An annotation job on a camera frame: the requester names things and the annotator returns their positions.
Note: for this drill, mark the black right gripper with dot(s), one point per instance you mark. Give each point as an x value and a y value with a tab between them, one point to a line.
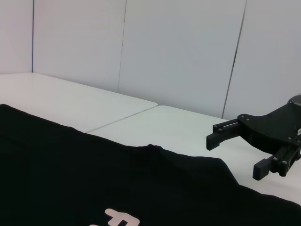
275	127

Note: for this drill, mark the black shirt with FREE print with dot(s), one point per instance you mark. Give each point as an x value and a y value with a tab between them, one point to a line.
94	176

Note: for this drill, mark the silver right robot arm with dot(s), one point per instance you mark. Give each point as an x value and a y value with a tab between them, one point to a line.
295	99

